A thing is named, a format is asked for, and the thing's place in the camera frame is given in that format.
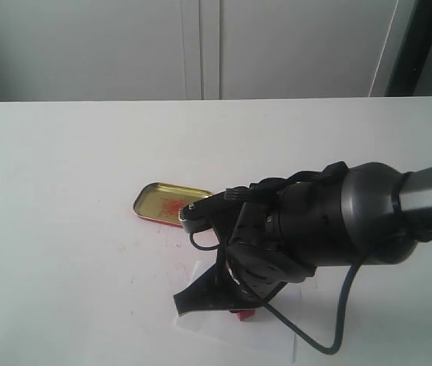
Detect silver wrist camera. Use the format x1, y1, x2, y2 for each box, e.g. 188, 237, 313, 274
178, 193, 242, 233

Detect dark metal post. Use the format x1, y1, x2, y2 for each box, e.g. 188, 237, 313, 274
386, 0, 432, 97

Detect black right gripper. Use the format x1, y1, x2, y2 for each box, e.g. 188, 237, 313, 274
173, 239, 317, 316

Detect white paper sheet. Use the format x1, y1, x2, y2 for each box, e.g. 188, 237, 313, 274
168, 261, 302, 363

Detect white cabinet doors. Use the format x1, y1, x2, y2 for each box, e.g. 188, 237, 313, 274
0, 1, 414, 101

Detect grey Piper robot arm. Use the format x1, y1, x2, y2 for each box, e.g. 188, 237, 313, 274
174, 162, 432, 315

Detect red rubber stamp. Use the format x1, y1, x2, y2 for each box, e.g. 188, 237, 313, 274
230, 309, 255, 321

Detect gold tin lid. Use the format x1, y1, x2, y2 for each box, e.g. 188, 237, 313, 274
133, 182, 213, 227

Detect black camera cable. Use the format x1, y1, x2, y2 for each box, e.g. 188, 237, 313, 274
188, 162, 432, 356

